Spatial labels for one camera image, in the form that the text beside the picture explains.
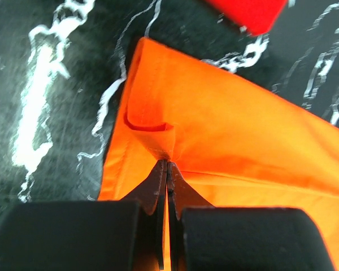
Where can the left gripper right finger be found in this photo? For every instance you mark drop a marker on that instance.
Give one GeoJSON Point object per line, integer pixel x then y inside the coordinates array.
{"type": "Point", "coordinates": [180, 196]}

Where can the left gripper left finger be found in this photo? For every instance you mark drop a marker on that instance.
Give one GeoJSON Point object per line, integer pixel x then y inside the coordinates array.
{"type": "Point", "coordinates": [150, 194]}

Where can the orange t shirt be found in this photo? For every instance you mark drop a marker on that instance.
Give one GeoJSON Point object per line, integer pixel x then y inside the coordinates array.
{"type": "Point", "coordinates": [234, 142]}

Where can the black marble pattern mat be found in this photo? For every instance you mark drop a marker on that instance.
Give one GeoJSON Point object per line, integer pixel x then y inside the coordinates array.
{"type": "Point", "coordinates": [62, 64]}

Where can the folded red t shirt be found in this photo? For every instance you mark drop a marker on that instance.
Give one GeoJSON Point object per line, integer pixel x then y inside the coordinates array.
{"type": "Point", "coordinates": [257, 16]}

